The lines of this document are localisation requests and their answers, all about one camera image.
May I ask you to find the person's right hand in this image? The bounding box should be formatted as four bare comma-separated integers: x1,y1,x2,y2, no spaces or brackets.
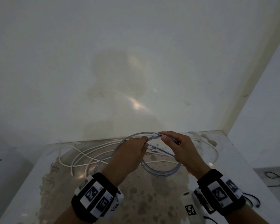
157,131,212,181

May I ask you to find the person's left hand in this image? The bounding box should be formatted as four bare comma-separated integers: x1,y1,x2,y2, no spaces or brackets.
100,135,149,187

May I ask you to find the blue cable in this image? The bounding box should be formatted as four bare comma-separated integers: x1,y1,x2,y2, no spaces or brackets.
111,132,182,178

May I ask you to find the person's right forearm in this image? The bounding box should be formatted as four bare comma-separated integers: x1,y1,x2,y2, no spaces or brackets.
224,203,280,224

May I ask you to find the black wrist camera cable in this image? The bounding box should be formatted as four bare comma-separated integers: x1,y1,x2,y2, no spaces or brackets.
203,216,219,224

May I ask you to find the black power cord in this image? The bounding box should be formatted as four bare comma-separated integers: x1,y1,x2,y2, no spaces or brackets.
265,171,280,187

